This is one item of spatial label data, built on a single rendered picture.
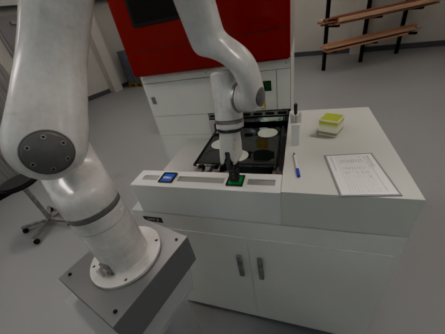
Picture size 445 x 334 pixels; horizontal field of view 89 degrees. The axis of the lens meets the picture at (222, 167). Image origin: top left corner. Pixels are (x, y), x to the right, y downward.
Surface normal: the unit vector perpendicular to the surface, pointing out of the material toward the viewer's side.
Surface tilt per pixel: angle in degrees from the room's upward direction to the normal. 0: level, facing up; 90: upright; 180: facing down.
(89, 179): 26
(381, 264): 90
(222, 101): 79
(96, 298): 2
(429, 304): 0
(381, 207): 90
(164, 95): 90
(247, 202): 90
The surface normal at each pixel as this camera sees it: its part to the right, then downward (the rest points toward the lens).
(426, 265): -0.17, -0.82
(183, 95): -0.27, 0.58
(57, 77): 0.68, -0.02
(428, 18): -0.51, 0.55
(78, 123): 0.90, -0.12
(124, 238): 0.85, 0.13
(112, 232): 0.70, 0.26
